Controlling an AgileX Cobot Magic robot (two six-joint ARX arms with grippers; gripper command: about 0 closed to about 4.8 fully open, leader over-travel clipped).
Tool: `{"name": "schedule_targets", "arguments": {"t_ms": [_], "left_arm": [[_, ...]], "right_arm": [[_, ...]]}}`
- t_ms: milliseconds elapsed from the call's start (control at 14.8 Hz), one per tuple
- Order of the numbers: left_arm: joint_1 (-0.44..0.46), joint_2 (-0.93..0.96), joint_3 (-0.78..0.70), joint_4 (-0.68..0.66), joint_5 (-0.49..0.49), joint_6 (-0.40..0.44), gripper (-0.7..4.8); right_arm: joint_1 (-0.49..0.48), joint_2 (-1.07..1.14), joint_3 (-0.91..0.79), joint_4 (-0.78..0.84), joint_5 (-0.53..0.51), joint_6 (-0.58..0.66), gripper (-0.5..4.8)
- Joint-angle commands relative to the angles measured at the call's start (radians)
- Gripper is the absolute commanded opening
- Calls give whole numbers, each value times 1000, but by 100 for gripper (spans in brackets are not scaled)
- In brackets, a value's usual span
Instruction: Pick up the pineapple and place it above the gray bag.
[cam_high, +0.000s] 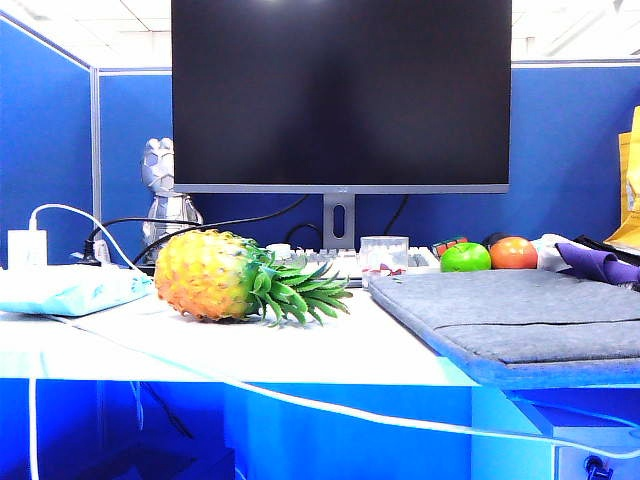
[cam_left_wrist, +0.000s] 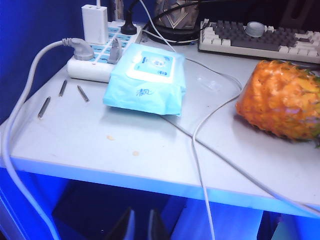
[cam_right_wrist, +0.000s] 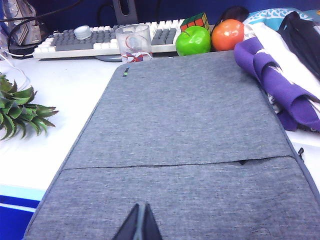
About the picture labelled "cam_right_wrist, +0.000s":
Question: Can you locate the purple cloth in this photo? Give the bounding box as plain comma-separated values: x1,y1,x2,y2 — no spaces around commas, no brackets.
233,37,320,132

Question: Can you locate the long black cable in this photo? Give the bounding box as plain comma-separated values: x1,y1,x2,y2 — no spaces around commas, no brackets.
0,0,84,23

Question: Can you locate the green apple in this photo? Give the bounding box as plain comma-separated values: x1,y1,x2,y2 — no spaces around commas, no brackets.
175,25,212,57

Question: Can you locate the black bag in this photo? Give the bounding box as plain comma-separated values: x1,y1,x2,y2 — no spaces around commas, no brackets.
277,11,320,81

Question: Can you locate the orange round fruit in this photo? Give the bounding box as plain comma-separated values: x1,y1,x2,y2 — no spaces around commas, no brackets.
211,19,245,52

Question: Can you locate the looped black monitor cable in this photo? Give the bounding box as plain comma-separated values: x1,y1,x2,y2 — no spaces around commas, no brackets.
96,1,114,25

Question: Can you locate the short black cable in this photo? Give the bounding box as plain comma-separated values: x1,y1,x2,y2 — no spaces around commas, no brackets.
6,16,49,60

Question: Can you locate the white cable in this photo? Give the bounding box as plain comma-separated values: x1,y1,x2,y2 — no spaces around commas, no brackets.
0,51,31,89

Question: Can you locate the teal patterned fabric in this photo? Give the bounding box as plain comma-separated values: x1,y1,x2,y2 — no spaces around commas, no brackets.
246,7,320,26

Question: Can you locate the Rubik's cube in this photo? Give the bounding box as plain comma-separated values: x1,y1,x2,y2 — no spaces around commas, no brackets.
179,12,210,33

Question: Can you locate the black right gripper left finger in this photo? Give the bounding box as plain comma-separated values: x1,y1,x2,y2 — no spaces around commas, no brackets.
111,203,141,240

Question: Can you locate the orange plastic pineapple green crown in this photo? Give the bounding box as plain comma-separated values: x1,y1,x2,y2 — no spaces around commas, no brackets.
0,73,59,141

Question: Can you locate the clear glass cup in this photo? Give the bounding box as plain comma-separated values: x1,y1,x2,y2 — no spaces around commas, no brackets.
114,24,153,63

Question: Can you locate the black computer monitor gray stand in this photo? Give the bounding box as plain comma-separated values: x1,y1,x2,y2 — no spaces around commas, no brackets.
96,0,140,63

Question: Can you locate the black computer mouse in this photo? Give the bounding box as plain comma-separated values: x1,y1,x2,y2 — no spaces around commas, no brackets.
221,6,250,22

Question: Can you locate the silver faceted figurine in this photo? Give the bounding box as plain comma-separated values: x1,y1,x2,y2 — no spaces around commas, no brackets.
0,0,42,47

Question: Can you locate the white and gray keyboard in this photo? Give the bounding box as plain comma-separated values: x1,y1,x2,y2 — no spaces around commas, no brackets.
32,19,186,60

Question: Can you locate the white cloth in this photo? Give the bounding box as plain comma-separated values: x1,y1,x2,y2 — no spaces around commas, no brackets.
243,22,320,133

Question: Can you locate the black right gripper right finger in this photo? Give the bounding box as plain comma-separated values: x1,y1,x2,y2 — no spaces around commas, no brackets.
142,202,163,240

